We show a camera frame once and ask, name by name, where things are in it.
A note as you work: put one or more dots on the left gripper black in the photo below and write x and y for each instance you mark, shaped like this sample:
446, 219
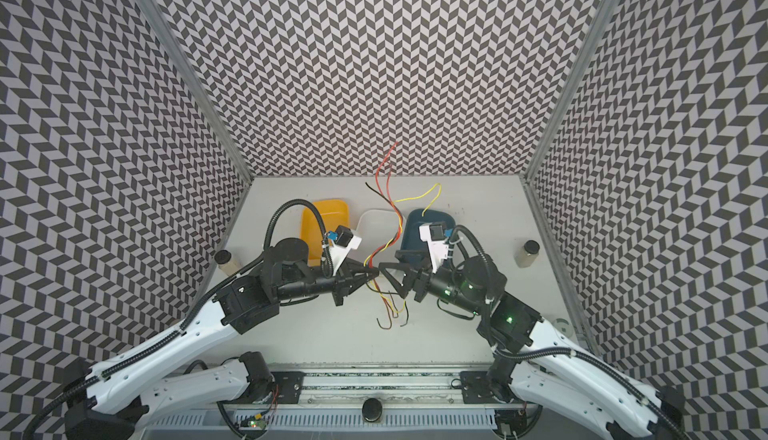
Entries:
350, 277

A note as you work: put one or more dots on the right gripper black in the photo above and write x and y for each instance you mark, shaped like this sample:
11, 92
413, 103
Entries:
420, 284

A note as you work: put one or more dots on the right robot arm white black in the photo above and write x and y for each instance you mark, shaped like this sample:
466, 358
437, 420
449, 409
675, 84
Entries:
533, 361

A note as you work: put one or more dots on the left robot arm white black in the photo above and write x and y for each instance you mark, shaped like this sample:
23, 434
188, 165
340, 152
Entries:
114, 398

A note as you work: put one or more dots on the white plastic bin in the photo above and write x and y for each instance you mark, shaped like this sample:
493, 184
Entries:
376, 227

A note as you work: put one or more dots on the yellow plastic bin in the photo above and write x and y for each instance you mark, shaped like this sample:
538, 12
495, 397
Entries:
334, 212

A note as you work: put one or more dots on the right small jar black lid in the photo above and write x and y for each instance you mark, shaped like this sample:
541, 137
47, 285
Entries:
528, 252

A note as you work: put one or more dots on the small jar black lid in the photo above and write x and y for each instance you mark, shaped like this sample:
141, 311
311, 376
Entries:
528, 252
227, 262

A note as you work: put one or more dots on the black round knob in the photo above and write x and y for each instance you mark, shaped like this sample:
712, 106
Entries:
372, 410

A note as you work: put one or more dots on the left small jar black lid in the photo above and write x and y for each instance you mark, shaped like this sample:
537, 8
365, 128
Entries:
227, 262

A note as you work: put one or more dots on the small green circuit board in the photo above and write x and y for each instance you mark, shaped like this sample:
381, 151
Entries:
257, 421

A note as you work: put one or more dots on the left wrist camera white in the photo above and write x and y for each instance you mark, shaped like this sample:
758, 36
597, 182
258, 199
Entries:
336, 246

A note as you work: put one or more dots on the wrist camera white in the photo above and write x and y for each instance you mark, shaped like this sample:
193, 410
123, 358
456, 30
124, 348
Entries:
336, 246
435, 236

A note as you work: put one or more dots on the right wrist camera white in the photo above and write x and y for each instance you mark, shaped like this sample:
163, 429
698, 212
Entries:
435, 236

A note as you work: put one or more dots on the aluminium front rail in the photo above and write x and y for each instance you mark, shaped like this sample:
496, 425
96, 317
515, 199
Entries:
340, 388

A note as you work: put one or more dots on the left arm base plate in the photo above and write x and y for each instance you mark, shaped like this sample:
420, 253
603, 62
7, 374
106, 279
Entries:
287, 385

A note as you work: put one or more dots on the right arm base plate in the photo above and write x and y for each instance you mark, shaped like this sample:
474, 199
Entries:
479, 387

